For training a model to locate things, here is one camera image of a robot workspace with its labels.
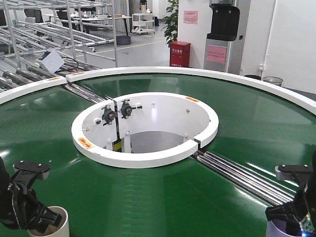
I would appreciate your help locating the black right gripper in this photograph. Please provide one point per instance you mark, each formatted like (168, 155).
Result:
(304, 202)

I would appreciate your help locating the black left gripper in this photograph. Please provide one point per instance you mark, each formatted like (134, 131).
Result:
(20, 207)

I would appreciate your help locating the purple plastic cup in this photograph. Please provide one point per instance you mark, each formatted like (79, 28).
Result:
(276, 228)

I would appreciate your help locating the beige plastic cup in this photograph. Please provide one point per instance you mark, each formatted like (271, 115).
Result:
(62, 230)

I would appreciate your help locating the green circular conveyor belt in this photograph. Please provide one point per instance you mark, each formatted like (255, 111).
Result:
(186, 199)

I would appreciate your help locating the white outer conveyor rim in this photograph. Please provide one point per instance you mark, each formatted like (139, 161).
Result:
(291, 96)

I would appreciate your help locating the grey water dispenser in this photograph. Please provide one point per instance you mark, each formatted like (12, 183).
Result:
(224, 28)

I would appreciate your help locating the metal roller rack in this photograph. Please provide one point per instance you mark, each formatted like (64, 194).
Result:
(33, 38)

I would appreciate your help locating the red fire extinguisher box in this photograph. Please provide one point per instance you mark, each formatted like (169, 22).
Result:
(179, 54)

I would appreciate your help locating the green potted plant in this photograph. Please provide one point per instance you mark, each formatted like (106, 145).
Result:
(171, 21)

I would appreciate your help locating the white shelving cart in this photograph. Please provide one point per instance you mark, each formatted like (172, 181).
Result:
(143, 23)

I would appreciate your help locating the wire mesh waste bin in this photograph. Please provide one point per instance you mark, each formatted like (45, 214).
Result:
(273, 80)

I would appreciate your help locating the pink wall notice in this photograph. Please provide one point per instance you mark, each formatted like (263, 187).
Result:
(190, 17)

